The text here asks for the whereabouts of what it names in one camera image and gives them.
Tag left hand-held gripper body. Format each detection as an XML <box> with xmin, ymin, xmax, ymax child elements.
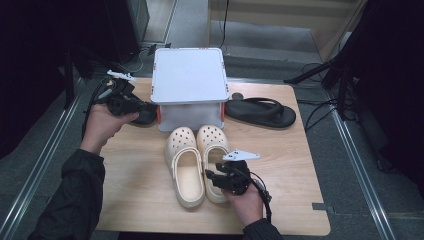
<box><xmin>105</xmin><ymin>69</ymin><xmax>149</xmax><ymax>117</ymax></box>

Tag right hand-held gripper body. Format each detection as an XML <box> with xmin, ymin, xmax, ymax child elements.
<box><xmin>213</xmin><ymin>149</ymin><xmax>262</xmax><ymax>197</ymax></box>

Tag black flip-flop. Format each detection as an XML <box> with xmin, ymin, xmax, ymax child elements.
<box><xmin>224</xmin><ymin>97</ymin><xmax>297</xmax><ymax>129</ymax></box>
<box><xmin>129</xmin><ymin>101</ymin><xmax>159</xmax><ymax>128</ymax></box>

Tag cream perforated clog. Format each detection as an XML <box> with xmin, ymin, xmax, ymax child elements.
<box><xmin>195</xmin><ymin>124</ymin><xmax>231</xmax><ymax>204</ymax></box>
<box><xmin>164</xmin><ymin>126</ymin><xmax>206</xmax><ymax>209</ymax></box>

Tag white plastic shoe box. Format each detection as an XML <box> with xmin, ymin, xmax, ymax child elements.
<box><xmin>150</xmin><ymin>47</ymin><xmax>231</xmax><ymax>133</ymax></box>

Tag person's right hand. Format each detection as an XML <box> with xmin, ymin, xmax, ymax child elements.
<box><xmin>222</xmin><ymin>184</ymin><xmax>264</xmax><ymax>228</ymax></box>

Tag person's left hand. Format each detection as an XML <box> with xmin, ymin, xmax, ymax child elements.
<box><xmin>79</xmin><ymin>103</ymin><xmax>140</xmax><ymax>156</ymax></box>

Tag black metal stand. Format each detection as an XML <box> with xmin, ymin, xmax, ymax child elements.
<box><xmin>63</xmin><ymin>46</ymin><xmax>98</xmax><ymax>109</ymax></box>

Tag dark cabinet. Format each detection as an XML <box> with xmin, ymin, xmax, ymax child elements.
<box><xmin>103</xmin><ymin>0</ymin><xmax>150</xmax><ymax>64</ymax></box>

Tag grey tape strip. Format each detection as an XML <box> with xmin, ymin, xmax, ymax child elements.
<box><xmin>312</xmin><ymin>202</ymin><xmax>335</xmax><ymax>214</ymax></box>

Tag black curtain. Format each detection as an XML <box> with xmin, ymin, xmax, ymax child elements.
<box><xmin>346</xmin><ymin>0</ymin><xmax>424</xmax><ymax>198</ymax></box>
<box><xmin>0</xmin><ymin>0</ymin><xmax>111</xmax><ymax>159</ymax></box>

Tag black tripod stand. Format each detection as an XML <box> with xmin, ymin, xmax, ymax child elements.
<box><xmin>283</xmin><ymin>49</ymin><xmax>358</xmax><ymax>121</ymax></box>

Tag thin pale floor cable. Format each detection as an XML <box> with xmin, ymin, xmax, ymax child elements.
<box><xmin>118</xmin><ymin>49</ymin><xmax>148</xmax><ymax>74</ymax></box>

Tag left hand-held gripper cable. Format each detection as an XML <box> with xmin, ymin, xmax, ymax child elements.
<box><xmin>81</xmin><ymin>78</ymin><xmax>116</xmax><ymax>139</ymax></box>

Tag hand-held gripper cable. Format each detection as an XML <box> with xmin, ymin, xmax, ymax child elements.
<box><xmin>248</xmin><ymin>171</ymin><xmax>273</xmax><ymax>224</ymax></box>
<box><xmin>81</xmin><ymin>78</ymin><xmax>116</xmax><ymax>139</ymax></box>

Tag right hand-held gripper cable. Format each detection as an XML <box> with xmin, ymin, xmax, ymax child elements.
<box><xmin>248</xmin><ymin>171</ymin><xmax>273</xmax><ymax>224</ymax></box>

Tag black floor cables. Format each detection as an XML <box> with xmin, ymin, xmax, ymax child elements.
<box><xmin>296</xmin><ymin>98</ymin><xmax>341</xmax><ymax>133</ymax></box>

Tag metal floor rail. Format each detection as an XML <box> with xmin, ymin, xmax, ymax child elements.
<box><xmin>0</xmin><ymin>78</ymin><xmax>84</xmax><ymax>240</ymax></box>
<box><xmin>328</xmin><ymin>99</ymin><xmax>398</xmax><ymax>240</ymax></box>

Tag black hanging cable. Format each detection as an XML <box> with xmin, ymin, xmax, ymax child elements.
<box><xmin>218</xmin><ymin>0</ymin><xmax>231</xmax><ymax>54</ymax></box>

